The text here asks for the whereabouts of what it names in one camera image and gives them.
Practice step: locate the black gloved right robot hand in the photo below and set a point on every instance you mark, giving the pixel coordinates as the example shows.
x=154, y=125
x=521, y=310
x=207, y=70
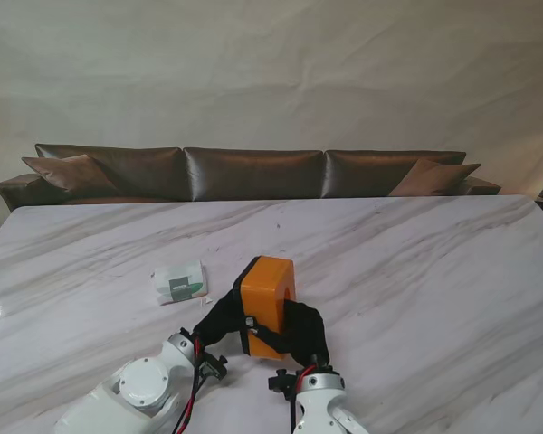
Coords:
x=307, y=334

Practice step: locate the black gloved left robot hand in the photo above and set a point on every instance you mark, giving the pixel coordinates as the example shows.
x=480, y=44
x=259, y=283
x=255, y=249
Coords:
x=219, y=318

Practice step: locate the white green tissue pack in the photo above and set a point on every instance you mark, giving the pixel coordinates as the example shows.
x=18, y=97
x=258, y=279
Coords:
x=181, y=282

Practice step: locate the orange plastic tissue box cover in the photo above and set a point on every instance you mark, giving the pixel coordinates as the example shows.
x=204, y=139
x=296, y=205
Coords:
x=267, y=289

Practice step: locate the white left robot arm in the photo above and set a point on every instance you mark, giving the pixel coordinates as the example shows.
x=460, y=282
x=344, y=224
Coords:
x=136, y=398

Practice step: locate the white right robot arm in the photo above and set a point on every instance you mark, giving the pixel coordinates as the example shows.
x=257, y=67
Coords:
x=321, y=402

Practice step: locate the small white paper scrap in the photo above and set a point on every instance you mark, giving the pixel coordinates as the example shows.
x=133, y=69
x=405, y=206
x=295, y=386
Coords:
x=206, y=300

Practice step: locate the brown leather sofa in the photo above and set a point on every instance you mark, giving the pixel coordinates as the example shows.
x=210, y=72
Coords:
x=253, y=174

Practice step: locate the brown throw pillow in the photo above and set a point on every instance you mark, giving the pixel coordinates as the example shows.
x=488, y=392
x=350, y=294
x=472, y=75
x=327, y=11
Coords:
x=434, y=178
x=72, y=174

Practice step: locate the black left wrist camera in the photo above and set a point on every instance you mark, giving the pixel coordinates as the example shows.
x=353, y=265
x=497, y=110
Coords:
x=213, y=367

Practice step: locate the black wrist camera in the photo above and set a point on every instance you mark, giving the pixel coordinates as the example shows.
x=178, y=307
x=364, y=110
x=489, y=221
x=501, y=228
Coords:
x=213, y=367
x=280, y=384

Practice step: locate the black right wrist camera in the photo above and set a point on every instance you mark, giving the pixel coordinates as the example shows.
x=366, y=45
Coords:
x=280, y=384

